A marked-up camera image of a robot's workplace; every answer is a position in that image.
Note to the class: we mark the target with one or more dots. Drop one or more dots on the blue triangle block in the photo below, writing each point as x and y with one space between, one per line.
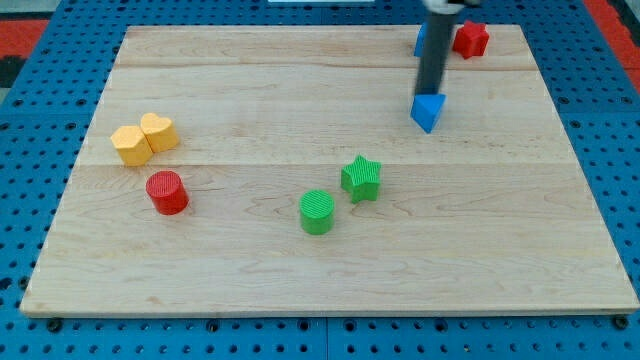
426 109

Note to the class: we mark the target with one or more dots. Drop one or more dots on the green cylinder block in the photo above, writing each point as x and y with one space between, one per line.
316 212

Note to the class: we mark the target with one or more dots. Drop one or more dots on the green star block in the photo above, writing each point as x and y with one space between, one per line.
361 179

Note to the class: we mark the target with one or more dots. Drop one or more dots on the light wooden board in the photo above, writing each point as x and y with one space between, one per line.
253 171

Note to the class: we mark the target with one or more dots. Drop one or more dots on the red cylinder block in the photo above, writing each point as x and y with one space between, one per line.
167 193

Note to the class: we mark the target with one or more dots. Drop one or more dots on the yellow heart block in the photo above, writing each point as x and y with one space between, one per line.
160 132

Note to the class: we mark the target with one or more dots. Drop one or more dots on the blue block behind rod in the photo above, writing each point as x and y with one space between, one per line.
419 43

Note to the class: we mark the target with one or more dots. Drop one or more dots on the yellow pentagon block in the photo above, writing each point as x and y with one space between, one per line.
131 145

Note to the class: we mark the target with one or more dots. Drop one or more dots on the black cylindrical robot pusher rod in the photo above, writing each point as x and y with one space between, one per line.
441 17

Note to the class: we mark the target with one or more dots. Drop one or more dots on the red star block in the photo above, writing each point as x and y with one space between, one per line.
471 39

